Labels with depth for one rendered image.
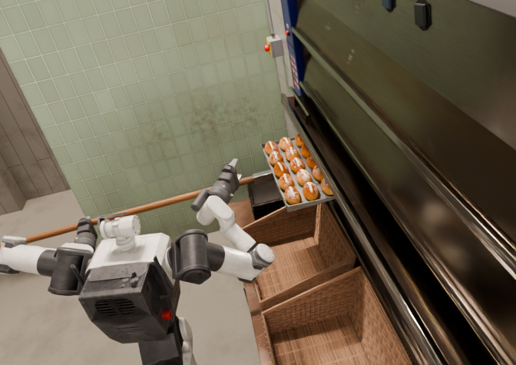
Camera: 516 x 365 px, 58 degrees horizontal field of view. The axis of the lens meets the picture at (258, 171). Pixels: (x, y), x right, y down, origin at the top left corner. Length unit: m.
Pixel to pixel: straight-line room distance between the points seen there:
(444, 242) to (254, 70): 2.20
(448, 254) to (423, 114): 0.34
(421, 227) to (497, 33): 0.62
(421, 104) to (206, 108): 2.23
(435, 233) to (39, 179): 4.32
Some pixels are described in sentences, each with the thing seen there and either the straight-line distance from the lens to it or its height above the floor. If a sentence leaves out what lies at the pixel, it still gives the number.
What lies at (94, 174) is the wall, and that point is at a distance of 3.49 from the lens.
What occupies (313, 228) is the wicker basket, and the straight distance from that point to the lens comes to 2.66.
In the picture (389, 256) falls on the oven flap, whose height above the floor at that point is 1.41.
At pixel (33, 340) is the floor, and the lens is 3.68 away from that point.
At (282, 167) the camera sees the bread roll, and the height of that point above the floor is 1.23.
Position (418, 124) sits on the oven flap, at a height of 1.78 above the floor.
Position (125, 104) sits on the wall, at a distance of 3.22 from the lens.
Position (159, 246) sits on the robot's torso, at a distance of 1.57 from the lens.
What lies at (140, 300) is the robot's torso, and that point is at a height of 1.37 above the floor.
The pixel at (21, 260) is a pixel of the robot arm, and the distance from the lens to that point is 1.80.
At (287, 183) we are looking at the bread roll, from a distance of 1.99.
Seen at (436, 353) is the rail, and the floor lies 1.43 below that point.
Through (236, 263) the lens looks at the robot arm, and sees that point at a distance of 1.59.
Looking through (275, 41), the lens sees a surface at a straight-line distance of 2.78.
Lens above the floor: 2.36
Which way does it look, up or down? 33 degrees down
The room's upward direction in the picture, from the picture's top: 13 degrees counter-clockwise
